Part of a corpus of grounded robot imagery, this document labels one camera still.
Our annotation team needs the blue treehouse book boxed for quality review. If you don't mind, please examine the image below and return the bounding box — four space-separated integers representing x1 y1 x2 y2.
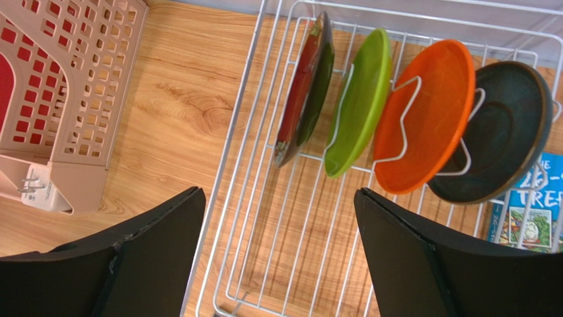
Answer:
486 153 562 253

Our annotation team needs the red floral plate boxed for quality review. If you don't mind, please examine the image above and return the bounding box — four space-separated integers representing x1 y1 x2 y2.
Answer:
274 11 335 168

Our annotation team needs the orange plate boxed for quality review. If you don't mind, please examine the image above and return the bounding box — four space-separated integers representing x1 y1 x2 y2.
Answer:
373 39 476 194

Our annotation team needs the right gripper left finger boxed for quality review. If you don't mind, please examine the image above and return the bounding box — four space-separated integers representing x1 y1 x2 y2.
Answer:
1 187 206 316

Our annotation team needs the pink plastic file organizer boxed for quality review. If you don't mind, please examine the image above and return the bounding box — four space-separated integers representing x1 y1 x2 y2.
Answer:
1 1 149 215

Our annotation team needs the white wire dish rack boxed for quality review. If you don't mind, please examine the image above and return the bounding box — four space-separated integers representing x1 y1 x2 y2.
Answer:
187 1 562 316

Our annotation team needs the red plastic folder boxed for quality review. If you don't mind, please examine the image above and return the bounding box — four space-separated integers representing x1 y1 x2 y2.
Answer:
0 13 71 146

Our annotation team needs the dark grey plate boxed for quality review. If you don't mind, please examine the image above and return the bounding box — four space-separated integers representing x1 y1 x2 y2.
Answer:
428 61 554 205

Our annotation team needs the white power adapter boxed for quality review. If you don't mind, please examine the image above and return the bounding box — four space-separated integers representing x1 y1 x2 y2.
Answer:
17 164 72 213

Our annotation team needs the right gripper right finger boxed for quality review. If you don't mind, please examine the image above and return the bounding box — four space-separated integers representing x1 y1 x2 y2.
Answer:
354 188 562 316

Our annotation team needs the green plate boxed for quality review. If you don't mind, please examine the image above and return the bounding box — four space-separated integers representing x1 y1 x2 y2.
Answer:
324 28 393 178

